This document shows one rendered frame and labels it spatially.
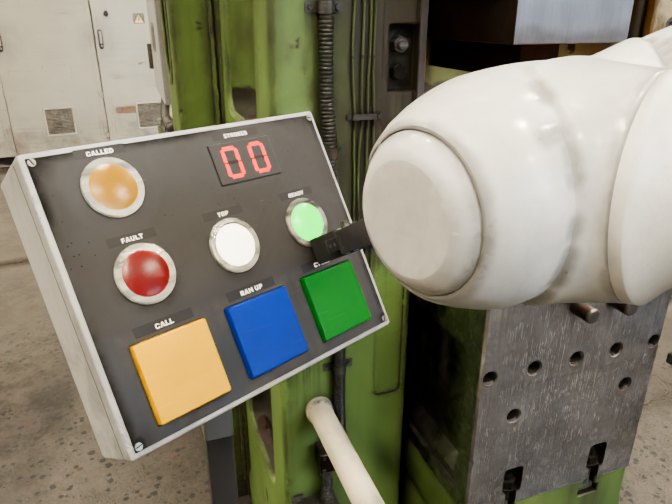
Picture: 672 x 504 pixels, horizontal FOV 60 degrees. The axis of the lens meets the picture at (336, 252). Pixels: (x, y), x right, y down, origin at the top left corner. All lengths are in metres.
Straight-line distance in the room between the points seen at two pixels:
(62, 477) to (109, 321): 1.54
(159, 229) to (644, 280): 0.43
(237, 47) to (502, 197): 1.07
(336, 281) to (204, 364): 0.19
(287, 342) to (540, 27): 0.56
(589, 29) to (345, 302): 0.54
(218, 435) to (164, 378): 0.26
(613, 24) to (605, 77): 0.73
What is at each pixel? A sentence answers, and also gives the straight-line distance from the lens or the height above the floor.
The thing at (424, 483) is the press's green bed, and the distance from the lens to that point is 1.31.
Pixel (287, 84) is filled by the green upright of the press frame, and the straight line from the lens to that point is 0.89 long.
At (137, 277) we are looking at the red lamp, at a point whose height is 1.09.
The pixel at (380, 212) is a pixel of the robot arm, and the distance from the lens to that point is 0.25.
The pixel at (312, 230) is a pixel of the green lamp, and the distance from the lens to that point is 0.66.
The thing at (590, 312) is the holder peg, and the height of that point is 0.88.
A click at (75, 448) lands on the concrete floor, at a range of 2.16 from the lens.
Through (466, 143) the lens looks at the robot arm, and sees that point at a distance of 0.22.
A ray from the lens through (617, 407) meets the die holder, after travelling 1.23.
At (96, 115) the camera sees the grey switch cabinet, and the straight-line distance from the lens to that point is 5.99.
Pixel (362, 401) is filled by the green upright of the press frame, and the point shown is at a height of 0.61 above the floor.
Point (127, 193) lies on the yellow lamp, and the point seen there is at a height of 1.16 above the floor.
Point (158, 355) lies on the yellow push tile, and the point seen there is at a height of 1.03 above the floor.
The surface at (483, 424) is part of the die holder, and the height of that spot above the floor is 0.67.
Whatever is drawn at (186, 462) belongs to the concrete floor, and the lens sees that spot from 2.00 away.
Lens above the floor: 1.31
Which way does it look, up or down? 23 degrees down
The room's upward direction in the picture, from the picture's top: straight up
